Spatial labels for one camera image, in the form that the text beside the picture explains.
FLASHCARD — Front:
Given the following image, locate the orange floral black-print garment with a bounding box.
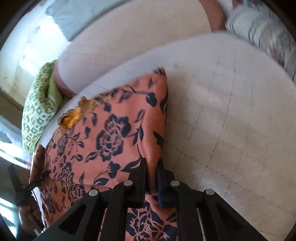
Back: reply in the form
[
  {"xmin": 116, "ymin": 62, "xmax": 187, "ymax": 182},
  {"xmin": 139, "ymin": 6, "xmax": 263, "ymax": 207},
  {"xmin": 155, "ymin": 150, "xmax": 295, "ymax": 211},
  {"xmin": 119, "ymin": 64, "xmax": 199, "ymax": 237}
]
[{"xmin": 31, "ymin": 68, "xmax": 177, "ymax": 240}]

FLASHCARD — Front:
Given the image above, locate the person's left hand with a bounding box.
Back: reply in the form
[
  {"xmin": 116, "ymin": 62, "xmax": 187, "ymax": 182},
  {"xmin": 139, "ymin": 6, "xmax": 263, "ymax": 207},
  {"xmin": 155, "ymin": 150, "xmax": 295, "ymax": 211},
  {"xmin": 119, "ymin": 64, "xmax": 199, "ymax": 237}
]
[{"xmin": 18, "ymin": 200, "xmax": 42, "ymax": 235}]

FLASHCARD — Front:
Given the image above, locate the pink quilted bed cover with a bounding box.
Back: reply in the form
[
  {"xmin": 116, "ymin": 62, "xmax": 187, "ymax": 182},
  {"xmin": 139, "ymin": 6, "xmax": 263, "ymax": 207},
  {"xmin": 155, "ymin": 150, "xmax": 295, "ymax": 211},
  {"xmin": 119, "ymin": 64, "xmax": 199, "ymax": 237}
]
[{"xmin": 41, "ymin": 32, "xmax": 295, "ymax": 240}]

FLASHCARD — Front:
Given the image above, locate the green white patterned pillow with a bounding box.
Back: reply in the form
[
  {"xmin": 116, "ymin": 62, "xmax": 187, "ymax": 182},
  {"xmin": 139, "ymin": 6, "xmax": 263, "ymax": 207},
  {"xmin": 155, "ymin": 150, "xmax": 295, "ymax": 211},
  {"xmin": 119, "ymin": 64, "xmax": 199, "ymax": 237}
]
[{"xmin": 22, "ymin": 60, "xmax": 62, "ymax": 154}]

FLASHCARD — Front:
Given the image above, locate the pink long bolster pillow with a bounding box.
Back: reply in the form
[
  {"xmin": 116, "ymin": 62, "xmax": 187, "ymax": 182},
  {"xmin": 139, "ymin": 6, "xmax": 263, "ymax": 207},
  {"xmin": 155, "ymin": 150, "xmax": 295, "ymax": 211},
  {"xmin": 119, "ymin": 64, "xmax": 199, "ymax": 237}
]
[{"xmin": 54, "ymin": 0, "xmax": 226, "ymax": 97}]

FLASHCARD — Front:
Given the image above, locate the grey blue pillow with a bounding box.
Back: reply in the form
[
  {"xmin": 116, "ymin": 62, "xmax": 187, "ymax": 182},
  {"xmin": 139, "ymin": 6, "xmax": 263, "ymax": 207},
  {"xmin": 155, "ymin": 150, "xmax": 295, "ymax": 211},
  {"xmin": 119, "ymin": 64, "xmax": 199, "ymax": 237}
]
[{"xmin": 46, "ymin": 0, "xmax": 100, "ymax": 41}]

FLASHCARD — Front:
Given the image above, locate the striped grey white blanket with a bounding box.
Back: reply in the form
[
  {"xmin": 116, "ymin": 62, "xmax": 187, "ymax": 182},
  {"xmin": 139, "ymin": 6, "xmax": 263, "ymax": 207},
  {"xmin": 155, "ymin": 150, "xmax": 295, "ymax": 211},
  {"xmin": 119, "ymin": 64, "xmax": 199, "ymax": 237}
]
[{"xmin": 225, "ymin": 1, "xmax": 295, "ymax": 82}]

